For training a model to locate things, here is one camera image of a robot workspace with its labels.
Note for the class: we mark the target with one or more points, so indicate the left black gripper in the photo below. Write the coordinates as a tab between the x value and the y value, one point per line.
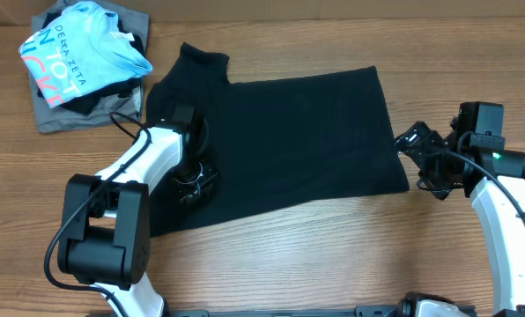
194	191

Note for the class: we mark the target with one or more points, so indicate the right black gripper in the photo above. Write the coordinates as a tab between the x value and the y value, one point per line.
426	140

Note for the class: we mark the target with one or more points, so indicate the black t-shirt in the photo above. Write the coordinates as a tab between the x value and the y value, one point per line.
276	143

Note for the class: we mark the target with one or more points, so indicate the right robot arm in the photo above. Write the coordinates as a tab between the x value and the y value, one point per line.
473	158

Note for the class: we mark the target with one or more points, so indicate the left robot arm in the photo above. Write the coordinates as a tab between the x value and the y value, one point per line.
103	243

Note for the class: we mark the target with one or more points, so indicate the light blue printed t-shirt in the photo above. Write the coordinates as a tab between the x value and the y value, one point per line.
80	52

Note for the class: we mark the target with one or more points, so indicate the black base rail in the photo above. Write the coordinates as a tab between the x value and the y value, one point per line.
358	311

